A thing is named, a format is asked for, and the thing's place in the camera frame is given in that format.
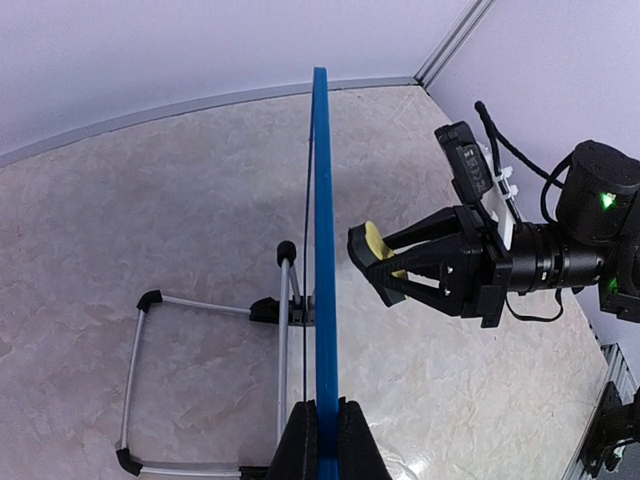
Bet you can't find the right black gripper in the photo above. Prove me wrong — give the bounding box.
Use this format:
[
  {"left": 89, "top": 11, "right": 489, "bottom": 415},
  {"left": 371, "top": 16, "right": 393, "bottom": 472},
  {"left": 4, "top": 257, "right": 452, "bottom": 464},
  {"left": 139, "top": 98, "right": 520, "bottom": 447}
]
[{"left": 366, "top": 205, "right": 512, "bottom": 329}]

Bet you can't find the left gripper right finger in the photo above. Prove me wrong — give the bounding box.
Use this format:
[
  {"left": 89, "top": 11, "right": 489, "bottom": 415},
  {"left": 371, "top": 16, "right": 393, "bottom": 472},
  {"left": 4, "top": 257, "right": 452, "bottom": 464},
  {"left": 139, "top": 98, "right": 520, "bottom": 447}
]
[{"left": 337, "top": 398, "right": 392, "bottom": 480}]

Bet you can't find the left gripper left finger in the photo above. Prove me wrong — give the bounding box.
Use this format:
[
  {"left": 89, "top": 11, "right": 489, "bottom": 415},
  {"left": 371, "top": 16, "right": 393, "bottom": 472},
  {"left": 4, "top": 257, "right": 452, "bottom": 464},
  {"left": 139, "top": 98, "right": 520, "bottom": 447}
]
[{"left": 266, "top": 400, "right": 318, "bottom": 480}]

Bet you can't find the yellow whiteboard eraser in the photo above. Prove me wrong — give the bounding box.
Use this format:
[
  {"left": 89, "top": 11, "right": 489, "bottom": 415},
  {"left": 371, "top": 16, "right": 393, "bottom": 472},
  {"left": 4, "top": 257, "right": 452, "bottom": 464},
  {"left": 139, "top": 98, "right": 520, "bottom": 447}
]
[{"left": 347, "top": 221, "right": 406, "bottom": 307}]

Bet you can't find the blue framed whiteboard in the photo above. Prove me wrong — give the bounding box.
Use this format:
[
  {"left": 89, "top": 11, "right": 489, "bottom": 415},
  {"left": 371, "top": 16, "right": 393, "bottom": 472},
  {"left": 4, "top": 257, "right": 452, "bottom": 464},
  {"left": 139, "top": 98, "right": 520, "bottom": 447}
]
[{"left": 310, "top": 67, "right": 339, "bottom": 479}]

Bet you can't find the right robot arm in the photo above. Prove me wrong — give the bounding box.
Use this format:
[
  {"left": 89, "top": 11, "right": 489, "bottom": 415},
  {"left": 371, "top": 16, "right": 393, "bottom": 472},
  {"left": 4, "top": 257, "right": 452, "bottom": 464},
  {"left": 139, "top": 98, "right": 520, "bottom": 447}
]
[{"left": 349, "top": 140, "right": 639, "bottom": 328}]

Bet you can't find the whiteboard metal stand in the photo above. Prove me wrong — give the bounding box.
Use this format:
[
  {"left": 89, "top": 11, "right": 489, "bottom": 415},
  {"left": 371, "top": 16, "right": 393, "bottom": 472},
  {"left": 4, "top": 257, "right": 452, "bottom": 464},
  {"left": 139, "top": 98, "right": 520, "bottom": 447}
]
[{"left": 116, "top": 240, "right": 314, "bottom": 479}]

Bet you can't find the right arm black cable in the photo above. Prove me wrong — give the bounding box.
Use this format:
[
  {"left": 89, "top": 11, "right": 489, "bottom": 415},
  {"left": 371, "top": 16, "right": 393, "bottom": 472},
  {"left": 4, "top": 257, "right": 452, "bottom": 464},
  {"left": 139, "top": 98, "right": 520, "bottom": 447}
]
[{"left": 473, "top": 100, "right": 571, "bottom": 324}]

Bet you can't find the front aluminium rail base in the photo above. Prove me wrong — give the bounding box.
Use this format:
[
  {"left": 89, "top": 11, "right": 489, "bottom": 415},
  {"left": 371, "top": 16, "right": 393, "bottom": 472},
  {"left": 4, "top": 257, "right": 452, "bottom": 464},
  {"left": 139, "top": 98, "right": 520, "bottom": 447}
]
[{"left": 562, "top": 342, "right": 639, "bottom": 479}]

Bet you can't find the right aluminium frame post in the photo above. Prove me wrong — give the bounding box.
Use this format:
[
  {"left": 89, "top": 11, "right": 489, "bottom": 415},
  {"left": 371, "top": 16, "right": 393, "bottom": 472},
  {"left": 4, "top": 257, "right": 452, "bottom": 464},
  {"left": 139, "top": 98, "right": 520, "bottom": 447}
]
[{"left": 414, "top": 0, "right": 496, "bottom": 90}]

